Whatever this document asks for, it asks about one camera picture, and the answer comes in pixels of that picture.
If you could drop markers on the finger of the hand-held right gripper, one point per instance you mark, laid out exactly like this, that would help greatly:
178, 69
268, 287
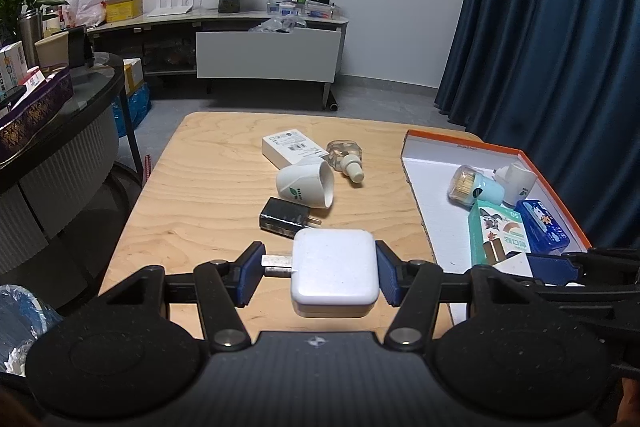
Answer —
557, 269

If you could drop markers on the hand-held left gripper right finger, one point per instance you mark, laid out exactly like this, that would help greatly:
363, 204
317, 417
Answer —
387, 274

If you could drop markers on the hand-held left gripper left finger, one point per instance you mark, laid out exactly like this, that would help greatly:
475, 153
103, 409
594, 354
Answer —
250, 274

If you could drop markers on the white cube adapter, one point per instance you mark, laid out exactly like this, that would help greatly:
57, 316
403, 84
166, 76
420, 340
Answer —
515, 264

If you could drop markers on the blue cartoon print box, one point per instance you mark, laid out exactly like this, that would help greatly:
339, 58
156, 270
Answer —
542, 227

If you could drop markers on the white rounded charger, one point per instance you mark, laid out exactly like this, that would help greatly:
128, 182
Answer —
335, 267

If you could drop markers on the black charger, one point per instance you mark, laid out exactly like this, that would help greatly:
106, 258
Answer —
285, 217

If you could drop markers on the teal bandage box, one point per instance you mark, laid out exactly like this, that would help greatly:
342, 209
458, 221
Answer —
495, 227

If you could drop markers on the white box with orange rim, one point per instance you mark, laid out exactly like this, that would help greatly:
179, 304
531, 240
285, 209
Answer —
435, 187

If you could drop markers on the light blue toothpick holder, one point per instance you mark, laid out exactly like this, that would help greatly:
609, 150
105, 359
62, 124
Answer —
480, 192

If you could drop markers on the clear glass refill bottle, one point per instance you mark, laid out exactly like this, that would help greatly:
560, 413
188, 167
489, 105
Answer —
342, 152

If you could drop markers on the white labelled carton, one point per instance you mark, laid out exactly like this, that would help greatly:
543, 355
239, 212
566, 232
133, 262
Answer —
292, 144

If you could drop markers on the red stick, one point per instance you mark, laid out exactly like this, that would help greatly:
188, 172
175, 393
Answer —
147, 169

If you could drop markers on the black roll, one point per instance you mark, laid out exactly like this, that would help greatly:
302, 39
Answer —
333, 102

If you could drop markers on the blue water bottle pack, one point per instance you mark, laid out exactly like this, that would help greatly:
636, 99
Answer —
135, 107

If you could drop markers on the white cabinet drawer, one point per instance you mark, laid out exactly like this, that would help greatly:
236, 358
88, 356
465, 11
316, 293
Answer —
265, 57

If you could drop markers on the television cabinet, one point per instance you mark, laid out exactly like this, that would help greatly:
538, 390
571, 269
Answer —
345, 52

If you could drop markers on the white and yellow cardboard box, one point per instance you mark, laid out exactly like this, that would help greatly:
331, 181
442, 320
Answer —
134, 74

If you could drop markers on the blue curtain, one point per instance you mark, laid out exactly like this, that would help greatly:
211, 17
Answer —
550, 32

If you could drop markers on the black round side table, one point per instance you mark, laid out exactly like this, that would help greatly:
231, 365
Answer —
75, 97

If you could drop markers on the clear bags in drawer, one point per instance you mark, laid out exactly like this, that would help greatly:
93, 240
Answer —
277, 26

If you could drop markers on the purple patterned tray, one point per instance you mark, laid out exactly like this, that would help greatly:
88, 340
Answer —
35, 112

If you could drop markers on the clear plastic storage boxes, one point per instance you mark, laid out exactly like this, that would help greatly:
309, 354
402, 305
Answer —
305, 9

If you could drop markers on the white router with antennas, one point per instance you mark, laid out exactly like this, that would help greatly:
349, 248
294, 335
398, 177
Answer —
170, 9

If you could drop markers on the small white and pink box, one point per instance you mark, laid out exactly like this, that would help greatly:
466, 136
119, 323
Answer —
33, 78

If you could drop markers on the beige box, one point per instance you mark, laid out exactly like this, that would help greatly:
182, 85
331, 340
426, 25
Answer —
51, 52

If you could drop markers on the white plastic bag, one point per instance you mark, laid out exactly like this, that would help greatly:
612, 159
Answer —
87, 9

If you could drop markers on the white medicine box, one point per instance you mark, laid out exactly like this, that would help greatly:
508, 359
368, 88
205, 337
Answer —
12, 67

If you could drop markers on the plant in steel cup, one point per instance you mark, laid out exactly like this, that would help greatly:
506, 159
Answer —
32, 37

